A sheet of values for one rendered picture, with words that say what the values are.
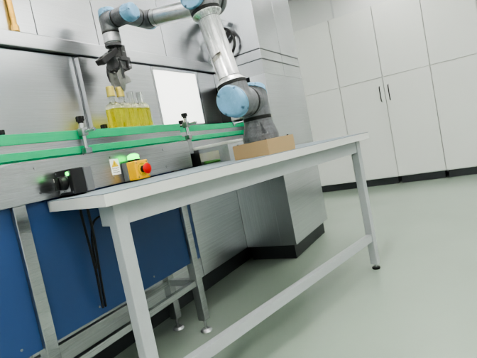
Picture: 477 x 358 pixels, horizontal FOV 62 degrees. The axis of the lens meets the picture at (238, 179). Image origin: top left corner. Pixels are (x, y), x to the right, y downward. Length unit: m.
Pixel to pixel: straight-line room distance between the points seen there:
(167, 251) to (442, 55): 4.12
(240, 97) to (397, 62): 3.88
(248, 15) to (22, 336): 2.16
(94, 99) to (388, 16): 4.03
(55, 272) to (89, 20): 1.20
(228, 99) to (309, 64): 4.02
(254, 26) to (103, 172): 1.58
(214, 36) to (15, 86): 0.77
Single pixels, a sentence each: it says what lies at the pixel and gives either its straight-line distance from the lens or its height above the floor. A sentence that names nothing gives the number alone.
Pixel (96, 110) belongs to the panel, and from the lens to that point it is 1.93.
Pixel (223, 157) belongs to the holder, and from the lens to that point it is 1.87.
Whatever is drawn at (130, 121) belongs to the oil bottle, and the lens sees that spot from 1.84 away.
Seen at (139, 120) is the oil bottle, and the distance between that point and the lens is 1.88.
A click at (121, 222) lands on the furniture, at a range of 1.13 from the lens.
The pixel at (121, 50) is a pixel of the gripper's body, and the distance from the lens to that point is 1.95.
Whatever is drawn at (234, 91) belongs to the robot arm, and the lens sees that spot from 1.48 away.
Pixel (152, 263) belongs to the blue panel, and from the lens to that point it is 1.68.
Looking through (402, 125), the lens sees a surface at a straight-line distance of 5.19.
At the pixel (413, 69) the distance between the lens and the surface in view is 5.21.
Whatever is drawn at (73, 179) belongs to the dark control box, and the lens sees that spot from 1.32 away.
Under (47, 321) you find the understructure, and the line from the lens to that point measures 1.37.
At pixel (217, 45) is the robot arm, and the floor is 1.18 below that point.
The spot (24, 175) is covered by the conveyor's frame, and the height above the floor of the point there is 0.84.
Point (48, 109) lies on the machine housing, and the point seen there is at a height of 1.10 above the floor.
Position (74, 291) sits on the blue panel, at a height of 0.45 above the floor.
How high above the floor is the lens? 0.79
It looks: 4 degrees down
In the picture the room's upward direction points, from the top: 11 degrees counter-clockwise
